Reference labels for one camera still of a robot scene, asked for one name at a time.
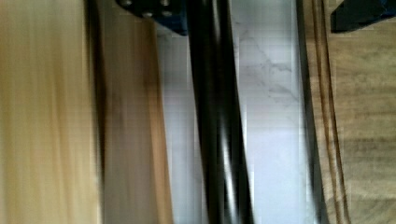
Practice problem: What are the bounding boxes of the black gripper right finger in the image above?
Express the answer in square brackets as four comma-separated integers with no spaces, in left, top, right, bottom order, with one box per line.
[331,0,396,34]

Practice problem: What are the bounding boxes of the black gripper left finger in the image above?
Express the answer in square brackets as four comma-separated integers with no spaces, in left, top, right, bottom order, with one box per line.
[115,0,188,36]

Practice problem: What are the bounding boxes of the light wooden drawer front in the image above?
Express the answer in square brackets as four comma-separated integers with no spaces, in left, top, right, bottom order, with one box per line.
[1,0,174,224]

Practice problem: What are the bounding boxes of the dark wooden tray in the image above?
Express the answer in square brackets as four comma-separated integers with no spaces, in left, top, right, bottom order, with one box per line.
[296,0,396,224]

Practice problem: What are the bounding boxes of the black drawer handle bar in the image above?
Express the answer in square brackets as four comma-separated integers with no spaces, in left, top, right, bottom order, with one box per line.
[187,0,254,224]

